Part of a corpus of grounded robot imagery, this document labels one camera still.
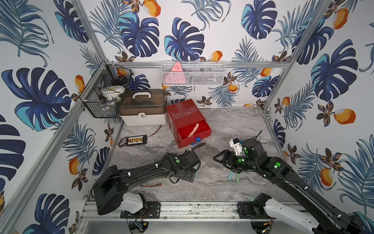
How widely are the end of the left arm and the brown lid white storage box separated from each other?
419 millimetres

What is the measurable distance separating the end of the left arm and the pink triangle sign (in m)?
0.47

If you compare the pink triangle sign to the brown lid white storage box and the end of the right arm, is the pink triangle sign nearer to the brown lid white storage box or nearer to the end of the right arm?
the brown lid white storage box

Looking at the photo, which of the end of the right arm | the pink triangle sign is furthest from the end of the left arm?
the pink triangle sign

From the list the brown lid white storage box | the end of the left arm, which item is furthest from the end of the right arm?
the brown lid white storage box

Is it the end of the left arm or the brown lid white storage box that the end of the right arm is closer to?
the end of the left arm

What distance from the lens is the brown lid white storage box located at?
0.97 m

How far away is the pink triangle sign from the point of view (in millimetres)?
900

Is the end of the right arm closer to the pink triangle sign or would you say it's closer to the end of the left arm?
the end of the left arm

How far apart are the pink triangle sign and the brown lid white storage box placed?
0.14m

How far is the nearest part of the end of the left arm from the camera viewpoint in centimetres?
56

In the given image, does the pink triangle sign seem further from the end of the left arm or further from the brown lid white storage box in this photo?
the end of the left arm
